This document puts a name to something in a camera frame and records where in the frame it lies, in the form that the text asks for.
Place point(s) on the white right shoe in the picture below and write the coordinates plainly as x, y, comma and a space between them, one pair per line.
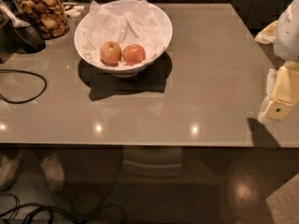
54, 172

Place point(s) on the glass jar of dried chips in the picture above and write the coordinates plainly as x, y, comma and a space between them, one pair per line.
47, 15

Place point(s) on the small white items on table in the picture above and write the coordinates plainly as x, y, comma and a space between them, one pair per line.
73, 10

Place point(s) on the white left shoe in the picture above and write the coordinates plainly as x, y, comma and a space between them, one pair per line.
8, 171

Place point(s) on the black round device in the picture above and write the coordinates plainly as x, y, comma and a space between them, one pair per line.
28, 39

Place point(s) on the white crumpled paper liner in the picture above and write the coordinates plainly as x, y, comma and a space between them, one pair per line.
137, 25

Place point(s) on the white ceramic bowl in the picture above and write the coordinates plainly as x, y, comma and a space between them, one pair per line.
90, 31

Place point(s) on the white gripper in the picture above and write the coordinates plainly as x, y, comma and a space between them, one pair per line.
288, 36

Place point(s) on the silver handle tool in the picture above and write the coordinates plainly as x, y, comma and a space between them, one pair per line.
17, 23

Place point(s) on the white shoe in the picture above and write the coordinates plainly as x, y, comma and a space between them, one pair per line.
8, 171
54, 172

